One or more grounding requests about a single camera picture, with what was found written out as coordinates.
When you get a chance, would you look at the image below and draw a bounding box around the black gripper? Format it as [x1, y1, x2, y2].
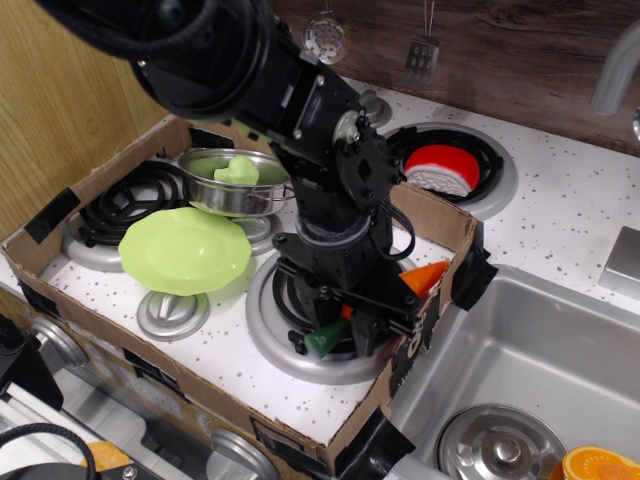
[273, 219, 420, 357]

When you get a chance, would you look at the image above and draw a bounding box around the orange toy carrot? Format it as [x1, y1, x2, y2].
[303, 260, 449, 358]

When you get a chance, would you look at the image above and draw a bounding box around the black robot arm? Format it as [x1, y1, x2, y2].
[43, 1, 419, 356]

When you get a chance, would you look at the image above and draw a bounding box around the light green plastic plate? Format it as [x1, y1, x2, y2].
[118, 207, 252, 296]

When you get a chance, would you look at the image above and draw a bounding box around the front right black burner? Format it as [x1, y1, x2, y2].
[246, 253, 401, 385]

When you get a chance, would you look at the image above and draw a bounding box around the black burner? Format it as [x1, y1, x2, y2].
[386, 122, 518, 221]
[62, 160, 187, 273]
[246, 253, 401, 385]

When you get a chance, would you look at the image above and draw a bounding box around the front silver stove knob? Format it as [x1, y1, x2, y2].
[137, 292, 209, 342]

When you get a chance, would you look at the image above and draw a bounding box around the red white toy cheese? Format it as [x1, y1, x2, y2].
[404, 145, 480, 197]

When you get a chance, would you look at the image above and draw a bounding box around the green toy vegetable in pot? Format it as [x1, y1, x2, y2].
[214, 155, 259, 185]

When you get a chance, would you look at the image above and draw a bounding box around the silver oven knob right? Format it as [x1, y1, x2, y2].
[205, 428, 280, 480]

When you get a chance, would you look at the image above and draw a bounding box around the silver oven knob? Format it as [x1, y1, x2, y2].
[205, 428, 280, 480]
[30, 317, 89, 374]

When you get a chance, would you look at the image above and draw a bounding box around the steel sink basin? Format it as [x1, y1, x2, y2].
[391, 267, 639, 479]

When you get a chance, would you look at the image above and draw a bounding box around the silver pot lid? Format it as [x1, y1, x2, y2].
[434, 404, 567, 479]

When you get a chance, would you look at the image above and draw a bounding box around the back right black burner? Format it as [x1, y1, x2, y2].
[386, 122, 518, 221]

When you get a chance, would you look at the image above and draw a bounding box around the back silver stove knob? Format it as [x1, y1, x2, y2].
[359, 89, 392, 128]

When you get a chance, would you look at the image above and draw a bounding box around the small steel pot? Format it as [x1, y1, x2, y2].
[177, 148, 295, 217]

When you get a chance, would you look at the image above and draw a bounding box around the hanging silver spatula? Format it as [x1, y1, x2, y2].
[403, 1, 440, 88]

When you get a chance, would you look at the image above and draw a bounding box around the front left black burner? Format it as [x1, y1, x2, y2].
[62, 160, 187, 273]

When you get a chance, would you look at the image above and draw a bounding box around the orange slice toy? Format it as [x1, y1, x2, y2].
[549, 446, 639, 480]

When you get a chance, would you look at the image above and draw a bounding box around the hanging silver strainer ladle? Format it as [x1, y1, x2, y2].
[302, 1, 351, 65]

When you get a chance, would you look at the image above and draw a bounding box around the silver oven knob left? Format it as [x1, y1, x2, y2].
[30, 317, 89, 374]

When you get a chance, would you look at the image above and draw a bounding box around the brown cardboard fence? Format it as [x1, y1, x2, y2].
[2, 116, 487, 479]

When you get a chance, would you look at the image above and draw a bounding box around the silver faucet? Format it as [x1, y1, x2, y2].
[590, 20, 639, 117]

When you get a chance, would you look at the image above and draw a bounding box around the black cable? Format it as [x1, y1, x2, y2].
[0, 422, 99, 480]

